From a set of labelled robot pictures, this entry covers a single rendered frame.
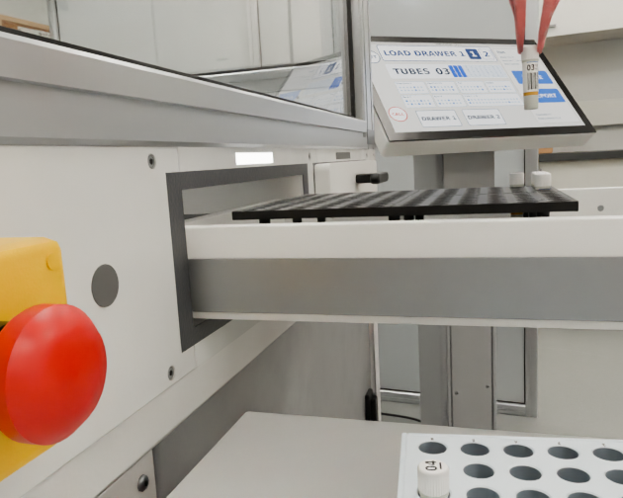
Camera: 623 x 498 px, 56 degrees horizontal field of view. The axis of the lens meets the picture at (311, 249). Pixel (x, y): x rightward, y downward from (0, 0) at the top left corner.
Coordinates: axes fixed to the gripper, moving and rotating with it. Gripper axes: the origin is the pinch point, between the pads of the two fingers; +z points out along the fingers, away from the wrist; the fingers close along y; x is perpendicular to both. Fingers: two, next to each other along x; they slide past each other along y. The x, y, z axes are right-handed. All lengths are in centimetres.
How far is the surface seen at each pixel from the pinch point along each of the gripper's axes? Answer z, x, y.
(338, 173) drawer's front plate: 10.4, -19.1, 19.5
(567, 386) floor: 88, -197, -29
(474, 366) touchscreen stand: 54, -94, 4
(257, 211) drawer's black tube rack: 13.5, 10.8, 16.8
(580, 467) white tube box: 22.4, 22.0, -3.3
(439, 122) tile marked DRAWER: -1, -76, 15
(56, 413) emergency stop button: 17.6, 35.5, 11.9
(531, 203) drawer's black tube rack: 11.7, 10.3, -0.8
